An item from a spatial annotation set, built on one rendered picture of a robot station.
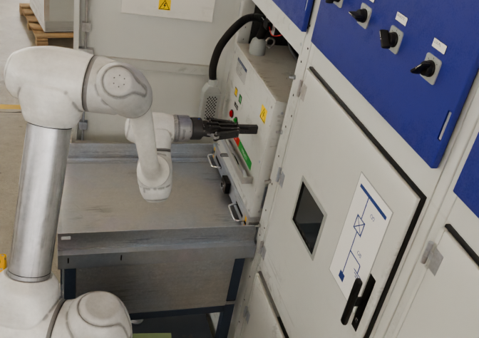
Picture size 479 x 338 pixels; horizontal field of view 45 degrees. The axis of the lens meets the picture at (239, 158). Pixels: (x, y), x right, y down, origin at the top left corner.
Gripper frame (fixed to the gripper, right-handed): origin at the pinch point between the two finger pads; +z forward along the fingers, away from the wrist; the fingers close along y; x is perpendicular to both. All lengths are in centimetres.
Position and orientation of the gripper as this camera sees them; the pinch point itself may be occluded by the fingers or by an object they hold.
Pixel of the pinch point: (247, 129)
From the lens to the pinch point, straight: 199.6
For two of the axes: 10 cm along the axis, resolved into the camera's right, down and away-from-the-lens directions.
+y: 2.6, 5.4, -8.0
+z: 9.5, -0.1, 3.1
